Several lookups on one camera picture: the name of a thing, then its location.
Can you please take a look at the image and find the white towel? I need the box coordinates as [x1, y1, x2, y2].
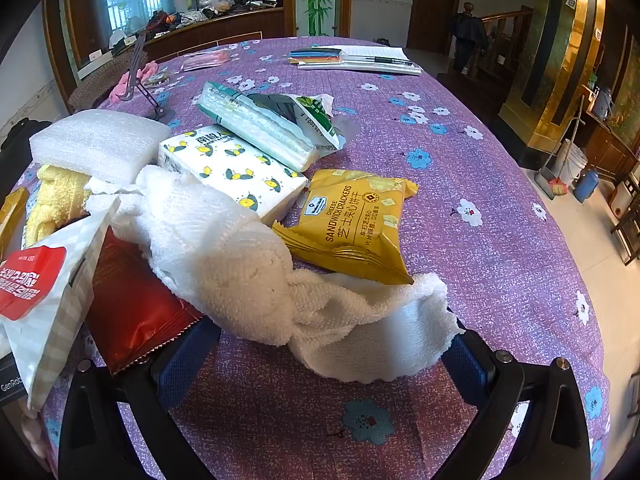
[85, 165, 463, 385]

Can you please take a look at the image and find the clear green tissue pack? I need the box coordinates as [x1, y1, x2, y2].
[197, 81, 320, 171]

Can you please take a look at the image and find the white packet with red label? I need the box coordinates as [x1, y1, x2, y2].
[0, 195, 121, 411]

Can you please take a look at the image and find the white bucket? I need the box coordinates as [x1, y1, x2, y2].
[555, 139, 588, 186]

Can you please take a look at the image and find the yellow cracker packet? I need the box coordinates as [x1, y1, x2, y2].
[272, 169, 419, 286]

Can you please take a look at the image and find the lemon print tissue pack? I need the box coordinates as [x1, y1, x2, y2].
[158, 124, 309, 226]

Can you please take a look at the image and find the wooden door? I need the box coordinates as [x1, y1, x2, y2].
[407, 0, 463, 53]

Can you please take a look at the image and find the gold foil packet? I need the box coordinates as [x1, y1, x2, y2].
[0, 187, 30, 261]

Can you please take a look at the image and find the pile of counter clutter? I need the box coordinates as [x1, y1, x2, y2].
[107, 0, 283, 43]

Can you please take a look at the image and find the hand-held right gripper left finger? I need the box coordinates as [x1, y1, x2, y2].
[57, 316, 223, 480]

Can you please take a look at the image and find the wooden counter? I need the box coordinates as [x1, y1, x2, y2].
[45, 5, 286, 91]

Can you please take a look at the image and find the long handled mop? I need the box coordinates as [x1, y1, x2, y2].
[535, 95, 586, 198]

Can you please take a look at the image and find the wooden chair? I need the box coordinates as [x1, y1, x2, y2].
[610, 175, 640, 266]

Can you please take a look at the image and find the white foam sheet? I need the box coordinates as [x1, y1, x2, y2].
[29, 109, 173, 184]

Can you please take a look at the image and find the wooden stair railing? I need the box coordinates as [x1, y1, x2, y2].
[452, 5, 533, 91]

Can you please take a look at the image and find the yellow towel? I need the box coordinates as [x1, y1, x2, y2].
[22, 164, 93, 248]

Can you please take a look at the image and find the dark red snack packet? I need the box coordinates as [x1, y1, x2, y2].
[85, 227, 206, 376]

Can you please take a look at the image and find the purple floral tablecloth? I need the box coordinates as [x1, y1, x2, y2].
[0, 37, 613, 480]

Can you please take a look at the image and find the person's left hand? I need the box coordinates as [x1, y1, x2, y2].
[17, 407, 53, 473]

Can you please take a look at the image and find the dark jacket on post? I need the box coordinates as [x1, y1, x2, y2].
[450, 12, 488, 58]

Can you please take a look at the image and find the multicolored stationery pack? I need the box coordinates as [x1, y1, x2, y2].
[289, 47, 347, 67]

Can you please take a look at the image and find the brown woven cushion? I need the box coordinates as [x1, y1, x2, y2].
[67, 52, 151, 113]

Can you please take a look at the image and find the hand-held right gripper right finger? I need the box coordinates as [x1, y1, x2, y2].
[431, 307, 592, 480]

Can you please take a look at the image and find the torn green white packet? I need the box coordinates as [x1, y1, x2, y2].
[247, 92, 347, 157]

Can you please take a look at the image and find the dark metal phone stand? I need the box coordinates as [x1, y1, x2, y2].
[127, 35, 176, 122]

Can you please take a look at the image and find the pink cloth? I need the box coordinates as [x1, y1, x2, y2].
[109, 61, 158, 103]

